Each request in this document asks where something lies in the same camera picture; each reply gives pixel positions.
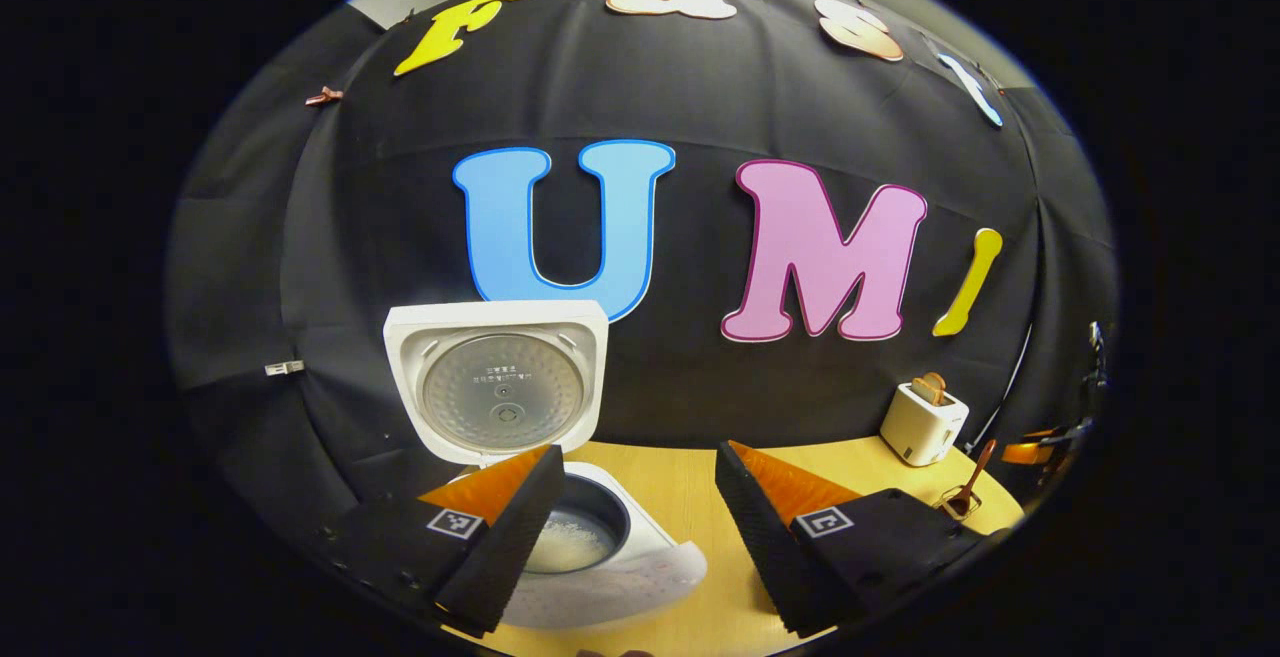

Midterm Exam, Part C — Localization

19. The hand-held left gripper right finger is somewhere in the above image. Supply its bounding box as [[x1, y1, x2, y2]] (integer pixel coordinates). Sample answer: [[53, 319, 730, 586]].
[[714, 440, 987, 638]]

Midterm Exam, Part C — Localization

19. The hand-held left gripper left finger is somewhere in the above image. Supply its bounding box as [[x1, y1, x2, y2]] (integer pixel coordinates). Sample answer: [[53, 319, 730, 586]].
[[320, 444, 567, 638]]

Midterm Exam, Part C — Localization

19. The wooden spoon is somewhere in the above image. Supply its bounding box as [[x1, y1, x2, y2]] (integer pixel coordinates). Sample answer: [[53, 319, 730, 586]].
[[950, 439, 998, 518]]

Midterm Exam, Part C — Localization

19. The wire chopstick holder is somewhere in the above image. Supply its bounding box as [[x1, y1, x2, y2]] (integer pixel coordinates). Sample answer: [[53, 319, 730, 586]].
[[935, 482, 986, 524]]

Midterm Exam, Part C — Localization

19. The white rice cooker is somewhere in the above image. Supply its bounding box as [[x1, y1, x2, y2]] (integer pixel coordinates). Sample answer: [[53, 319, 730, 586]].
[[383, 299, 708, 630]]

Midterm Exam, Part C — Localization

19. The white toaster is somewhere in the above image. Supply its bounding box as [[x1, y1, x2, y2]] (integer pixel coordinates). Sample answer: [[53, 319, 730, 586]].
[[880, 382, 970, 467]]

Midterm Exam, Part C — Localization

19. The black backdrop cloth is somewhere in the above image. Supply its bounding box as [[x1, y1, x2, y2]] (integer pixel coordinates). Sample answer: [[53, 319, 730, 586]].
[[165, 0, 1119, 538]]

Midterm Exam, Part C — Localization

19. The white cable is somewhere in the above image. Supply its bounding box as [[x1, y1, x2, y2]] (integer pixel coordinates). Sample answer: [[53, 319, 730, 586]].
[[965, 322, 1033, 453]]

